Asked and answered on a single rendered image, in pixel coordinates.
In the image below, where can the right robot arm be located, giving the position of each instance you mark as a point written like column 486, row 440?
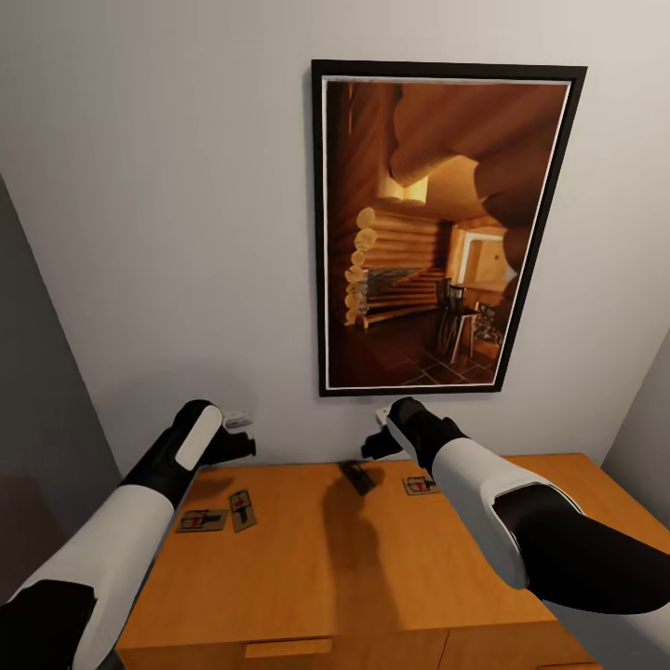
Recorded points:
column 609, row 590

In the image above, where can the mousetrap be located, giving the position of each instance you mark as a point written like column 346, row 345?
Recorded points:
column 421, row 485
column 242, row 510
column 358, row 477
column 202, row 520

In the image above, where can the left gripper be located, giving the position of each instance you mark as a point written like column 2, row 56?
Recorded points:
column 236, row 446

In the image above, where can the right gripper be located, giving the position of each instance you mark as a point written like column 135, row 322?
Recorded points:
column 377, row 446

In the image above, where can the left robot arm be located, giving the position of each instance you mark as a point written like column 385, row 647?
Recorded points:
column 69, row 613

